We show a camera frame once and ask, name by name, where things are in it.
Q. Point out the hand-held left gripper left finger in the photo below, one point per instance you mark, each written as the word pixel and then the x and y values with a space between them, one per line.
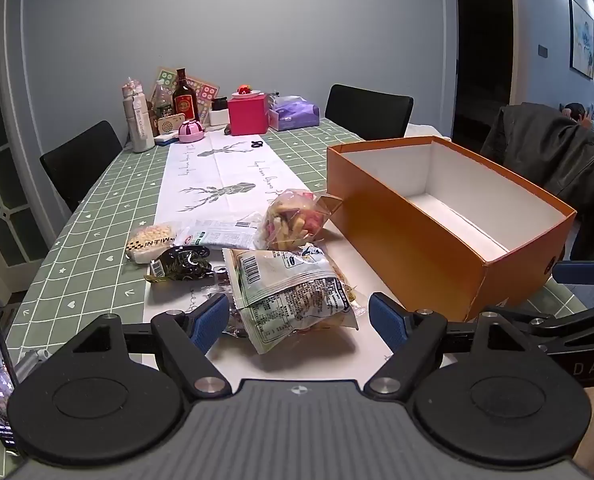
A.
pixel 209 322

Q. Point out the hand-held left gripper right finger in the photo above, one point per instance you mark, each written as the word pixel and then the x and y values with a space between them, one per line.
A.
pixel 387 321

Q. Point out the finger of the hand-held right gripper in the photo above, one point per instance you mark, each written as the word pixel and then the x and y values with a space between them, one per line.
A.
pixel 577 325
pixel 582 272

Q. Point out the clear plastic snack packet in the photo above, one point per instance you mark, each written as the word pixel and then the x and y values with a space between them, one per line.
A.
pixel 217 287

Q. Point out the black snack packet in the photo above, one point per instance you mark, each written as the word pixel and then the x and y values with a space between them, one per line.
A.
pixel 182 262

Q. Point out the orange cardboard box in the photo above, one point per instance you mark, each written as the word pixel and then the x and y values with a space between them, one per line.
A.
pixel 417 250

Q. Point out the large white green snack packet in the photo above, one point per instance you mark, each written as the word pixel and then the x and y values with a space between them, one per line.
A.
pixel 287 300

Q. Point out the grey white snack packet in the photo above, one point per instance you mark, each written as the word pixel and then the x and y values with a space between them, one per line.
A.
pixel 217 232

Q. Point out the rice cracker packet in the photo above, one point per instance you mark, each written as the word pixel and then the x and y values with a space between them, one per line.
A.
pixel 149 240

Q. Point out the clear bag of colourful snacks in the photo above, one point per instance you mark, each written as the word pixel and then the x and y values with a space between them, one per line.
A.
pixel 292 220

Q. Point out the chair with dark jacket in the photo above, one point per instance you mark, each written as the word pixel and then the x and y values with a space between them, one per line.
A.
pixel 542 150

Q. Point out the white table runner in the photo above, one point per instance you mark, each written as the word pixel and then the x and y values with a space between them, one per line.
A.
pixel 217 170

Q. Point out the silver phone stand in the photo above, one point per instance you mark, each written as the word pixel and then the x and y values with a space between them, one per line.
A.
pixel 32 364

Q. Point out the small blue white box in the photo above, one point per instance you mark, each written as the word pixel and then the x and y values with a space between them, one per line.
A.
pixel 167 140

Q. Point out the pink round container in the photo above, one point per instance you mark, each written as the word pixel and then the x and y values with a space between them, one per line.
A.
pixel 192 132

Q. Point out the small beige radio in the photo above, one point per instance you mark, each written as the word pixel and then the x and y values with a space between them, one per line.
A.
pixel 172 125

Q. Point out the black chair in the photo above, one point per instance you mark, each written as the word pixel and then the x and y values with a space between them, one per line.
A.
pixel 82 160
pixel 369 110

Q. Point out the white thermos bottle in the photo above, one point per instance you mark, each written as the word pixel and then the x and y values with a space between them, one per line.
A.
pixel 139 125

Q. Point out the pink box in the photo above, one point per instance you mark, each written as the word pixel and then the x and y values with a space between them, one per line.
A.
pixel 247 115

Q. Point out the small black box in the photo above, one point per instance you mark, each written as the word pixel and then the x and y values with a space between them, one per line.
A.
pixel 219 103

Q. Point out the brown glass bottle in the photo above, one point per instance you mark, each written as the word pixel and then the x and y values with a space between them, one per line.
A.
pixel 184 102

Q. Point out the clear plastic bottle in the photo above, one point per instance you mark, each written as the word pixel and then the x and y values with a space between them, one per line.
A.
pixel 163 105

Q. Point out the purple tissue pack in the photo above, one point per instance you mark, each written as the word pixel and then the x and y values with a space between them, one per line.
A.
pixel 294 115

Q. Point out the red dot sticker sheet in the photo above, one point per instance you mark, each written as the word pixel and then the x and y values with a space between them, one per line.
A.
pixel 207 95

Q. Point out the small red toy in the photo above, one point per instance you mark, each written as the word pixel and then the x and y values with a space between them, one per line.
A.
pixel 244 91

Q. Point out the glass paned door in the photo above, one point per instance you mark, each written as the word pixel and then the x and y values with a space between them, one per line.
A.
pixel 7 185

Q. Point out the green dot sticker sheet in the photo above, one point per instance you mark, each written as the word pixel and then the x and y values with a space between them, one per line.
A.
pixel 166 76

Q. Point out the framed wall picture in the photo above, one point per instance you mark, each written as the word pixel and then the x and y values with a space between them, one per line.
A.
pixel 582 40

